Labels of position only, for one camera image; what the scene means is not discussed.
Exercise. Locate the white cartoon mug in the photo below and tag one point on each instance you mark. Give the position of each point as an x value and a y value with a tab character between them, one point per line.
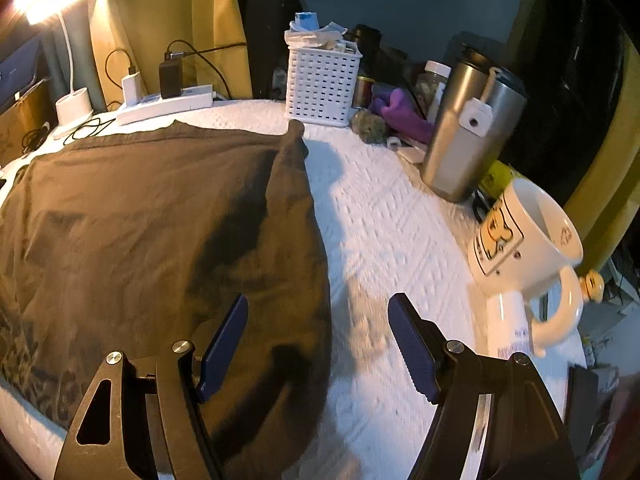
527	243

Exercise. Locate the white desk lamp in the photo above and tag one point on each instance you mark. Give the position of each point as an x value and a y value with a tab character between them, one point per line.
67	50

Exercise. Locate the white lotion tube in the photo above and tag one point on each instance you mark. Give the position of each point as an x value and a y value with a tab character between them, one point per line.
507	325

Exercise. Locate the yellow curtain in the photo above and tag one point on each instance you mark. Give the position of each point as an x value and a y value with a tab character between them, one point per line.
138	32

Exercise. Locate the white power strip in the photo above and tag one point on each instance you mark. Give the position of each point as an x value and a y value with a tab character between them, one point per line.
193	98

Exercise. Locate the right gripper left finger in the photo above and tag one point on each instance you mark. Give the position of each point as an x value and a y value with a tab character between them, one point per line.
133	407

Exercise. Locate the steel travel tumbler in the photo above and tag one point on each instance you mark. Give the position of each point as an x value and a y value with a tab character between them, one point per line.
480	107

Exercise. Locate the dark brown t-shirt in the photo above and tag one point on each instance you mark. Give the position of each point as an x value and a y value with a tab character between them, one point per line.
129	241

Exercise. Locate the white plastic basket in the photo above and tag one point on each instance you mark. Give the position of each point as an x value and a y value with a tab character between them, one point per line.
322	72

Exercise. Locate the purple cloth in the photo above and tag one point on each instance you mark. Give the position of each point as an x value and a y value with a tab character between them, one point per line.
396	108

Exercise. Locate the dark tablet screen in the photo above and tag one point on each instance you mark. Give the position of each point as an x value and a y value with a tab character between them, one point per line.
20	71

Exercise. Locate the brown cardboard box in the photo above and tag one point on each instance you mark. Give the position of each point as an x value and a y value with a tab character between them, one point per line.
28	113

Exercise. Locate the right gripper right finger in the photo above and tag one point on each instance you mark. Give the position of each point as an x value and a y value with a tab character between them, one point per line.
525	436

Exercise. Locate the white charger plug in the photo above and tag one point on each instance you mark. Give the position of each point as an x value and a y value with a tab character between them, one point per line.
132	90

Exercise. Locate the black charger adapter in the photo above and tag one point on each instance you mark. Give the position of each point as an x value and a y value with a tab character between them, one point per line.
170	77

